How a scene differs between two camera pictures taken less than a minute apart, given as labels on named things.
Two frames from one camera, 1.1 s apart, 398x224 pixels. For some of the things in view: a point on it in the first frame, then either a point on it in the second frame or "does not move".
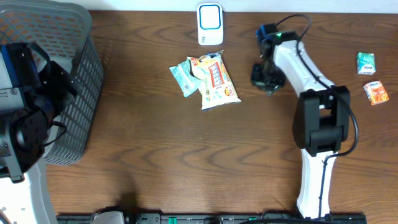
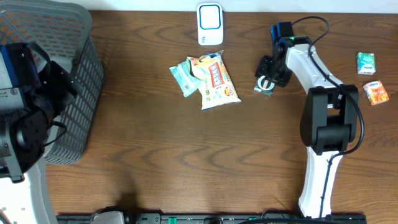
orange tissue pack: (375, 93) does not move
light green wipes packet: (186, 83) does not move
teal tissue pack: (365, 63) does not move
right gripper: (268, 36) -> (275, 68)
